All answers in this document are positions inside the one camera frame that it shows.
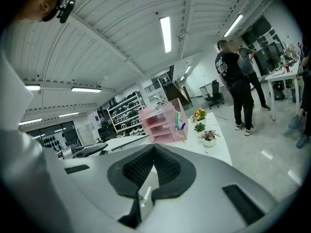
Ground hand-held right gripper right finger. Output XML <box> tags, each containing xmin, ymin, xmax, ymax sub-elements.
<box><xmin>151</xmin><ymin>144</ymin><xmax>197</xmax><ymax>200</ymax></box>

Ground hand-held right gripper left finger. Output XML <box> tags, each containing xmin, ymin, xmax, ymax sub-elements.
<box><xmin>107</xmin><ymin>144</ymin><xmax>155</xmax><ymax>229</ymax></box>

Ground pink desk organizer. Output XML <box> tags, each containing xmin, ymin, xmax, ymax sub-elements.
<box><xmin>138</xmin><ymin>98</ymin><xmax>189</xmax><ymax>145</ymax></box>

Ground pink-leaved plant in white pot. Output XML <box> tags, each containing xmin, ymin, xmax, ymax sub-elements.
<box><xmin>199</xmin><ymin>129</ymin><xmax>221</xmax><ymax>148</ymax></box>

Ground black office chair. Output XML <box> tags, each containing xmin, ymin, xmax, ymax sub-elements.
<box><xmin>96</xmin><ymin>120</ymin><xmax>117</xmax><ymax>143</ymax></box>
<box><xmin>203</xmin><ymin>79</ymin><xmax>225</xmax><ymax>110</ymax></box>

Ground green succulent potted plant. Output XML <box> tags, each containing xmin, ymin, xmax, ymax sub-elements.
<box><xmin>193</xmin><ymin>122</ymin><xmax>207</xmax><ymax>137</ymax></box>

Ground green and white booklets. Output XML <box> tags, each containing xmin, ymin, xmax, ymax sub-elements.
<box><xmin>175</xmin><ymin>111</ymin><xmax>182</xmax><ymax>132</ymax></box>

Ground white shelf rack with helmets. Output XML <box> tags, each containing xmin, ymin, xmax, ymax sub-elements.
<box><xmin>106</xmin><ymin>92</ymin><xmax>147</xmax><ymax>134</ymax></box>

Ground orange flower potted plant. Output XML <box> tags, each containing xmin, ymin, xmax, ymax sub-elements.
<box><xmin>190</xmin><ymin>107</ymin><xmax>208</xmax><ymax>124</ymax></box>

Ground long ceiling light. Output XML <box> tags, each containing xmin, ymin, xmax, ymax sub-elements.
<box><xmin>24</xmin><ymin>83</ymin><xmax>41</xmax><ymax>92</ymax></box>
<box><xmin>159</xmin><ymin>16</ymin><xmax>172</xmax><ymax>54</ymax></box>
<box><xmin>223</xmin><ymin>14</ymin><xmax>244</xmax><ymax>38</ymax></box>
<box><xmin>18</xmin><ymin>117</ymin><xmax>43</xmax><ymax>126</ymax></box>
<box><xmin>70</xmin><ymin>86</ymin><xmax>102</xmax><ymax>93</ymax></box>
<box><xmin>58</xmin><ymin>111</ymin><xmax>80</xmax><ymax>118</ymax></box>

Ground dark staircase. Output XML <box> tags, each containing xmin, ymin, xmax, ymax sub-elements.
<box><xmin>162</xmin><ymin>80</ymin><xmax>194</xmax><ymax>106</ymax></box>

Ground person's white shirt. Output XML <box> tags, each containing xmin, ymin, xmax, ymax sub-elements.
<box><xmin>0</xmin><ymin>50</ymin><xmax>35</xmax><ymax>131</ymax></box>

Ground white table with clutter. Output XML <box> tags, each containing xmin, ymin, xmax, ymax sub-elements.
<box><xmin>264</xmin><ymin>42</ymin><xmax>305</xmax><ymax>121</ymax></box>

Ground person's head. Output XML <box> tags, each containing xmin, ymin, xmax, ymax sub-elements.
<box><xmin>16</xmin><ymin>0</ymin><xmax>68</xmax><ymax>23</ymax></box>

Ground black head-mounted camera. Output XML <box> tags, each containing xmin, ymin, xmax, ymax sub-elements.
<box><xmin>55</xmin><ymin>0</ymin><xmax>76</xmax><ymax>24</ymax></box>

